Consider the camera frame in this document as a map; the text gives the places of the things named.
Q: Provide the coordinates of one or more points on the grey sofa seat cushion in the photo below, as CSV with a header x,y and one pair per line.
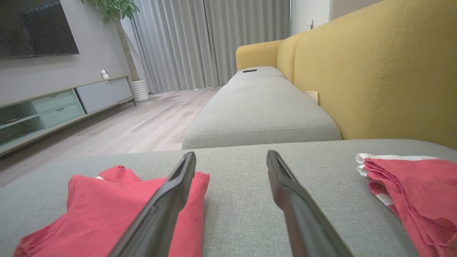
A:
x,y
264,73

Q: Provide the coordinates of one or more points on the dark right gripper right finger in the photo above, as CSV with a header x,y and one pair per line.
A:
x,y
303,225

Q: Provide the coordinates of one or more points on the red shorts with white band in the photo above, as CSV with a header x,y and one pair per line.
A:
x,y
421,192

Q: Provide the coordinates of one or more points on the white ribbed plant pot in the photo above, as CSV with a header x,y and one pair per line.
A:
x,y
140,91

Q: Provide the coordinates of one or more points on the green potted tree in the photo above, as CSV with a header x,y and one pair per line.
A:
x,y
123,39

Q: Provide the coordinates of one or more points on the yellow and grey sofa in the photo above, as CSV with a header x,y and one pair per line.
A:
x,y
235,200

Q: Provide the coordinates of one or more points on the small dark flat device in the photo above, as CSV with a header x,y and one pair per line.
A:
x,y
11,120

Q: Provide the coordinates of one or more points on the yellow sofa backrest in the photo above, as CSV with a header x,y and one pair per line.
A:
x,y
378,71

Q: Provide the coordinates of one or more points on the black wall television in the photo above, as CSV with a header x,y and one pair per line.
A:
x,y
35,28

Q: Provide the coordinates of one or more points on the grey back cushion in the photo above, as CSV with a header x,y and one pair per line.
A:
x,y
260,110

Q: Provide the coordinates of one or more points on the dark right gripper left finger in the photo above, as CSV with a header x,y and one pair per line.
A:
x,y
157,221

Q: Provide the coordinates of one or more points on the grey pleated curtain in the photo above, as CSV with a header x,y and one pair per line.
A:
x,y
200,39

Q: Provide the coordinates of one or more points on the small cream object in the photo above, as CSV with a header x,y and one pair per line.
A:
x,y
312,96

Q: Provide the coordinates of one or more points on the red white basketball jersey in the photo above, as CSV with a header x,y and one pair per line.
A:
x,y
93,214

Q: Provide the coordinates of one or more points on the small white security camera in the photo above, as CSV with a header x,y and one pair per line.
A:
x,y
104,74

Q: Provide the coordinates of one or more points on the long green grey tv cabinet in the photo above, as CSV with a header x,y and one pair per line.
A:
x,y
60,107

